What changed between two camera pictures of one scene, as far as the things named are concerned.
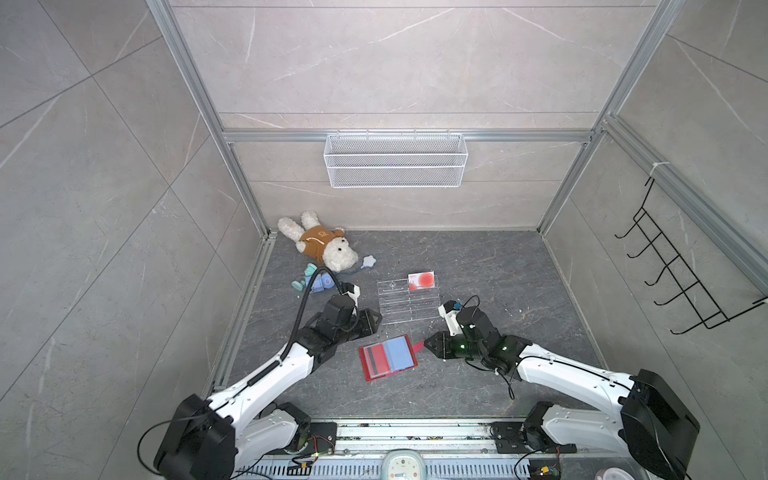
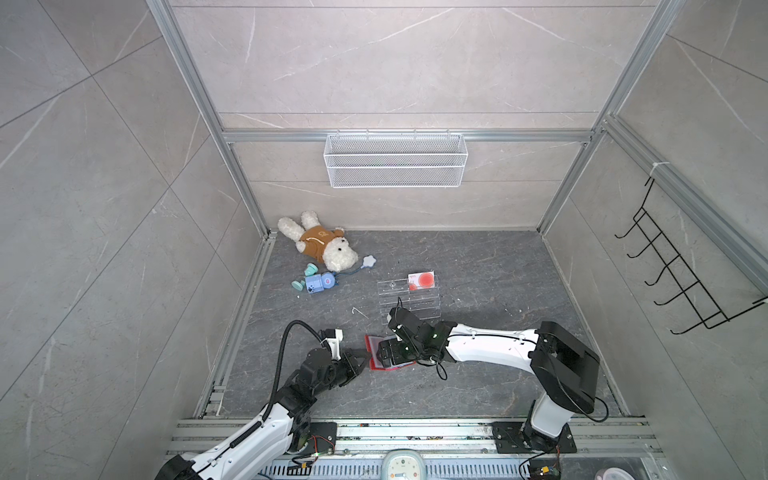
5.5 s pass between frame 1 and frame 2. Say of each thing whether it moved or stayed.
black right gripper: moved
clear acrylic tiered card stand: stayed
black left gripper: moved
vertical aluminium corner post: stayed
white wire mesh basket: stayed
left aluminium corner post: stayed
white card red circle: stayed
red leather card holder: moved
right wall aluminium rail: stayed
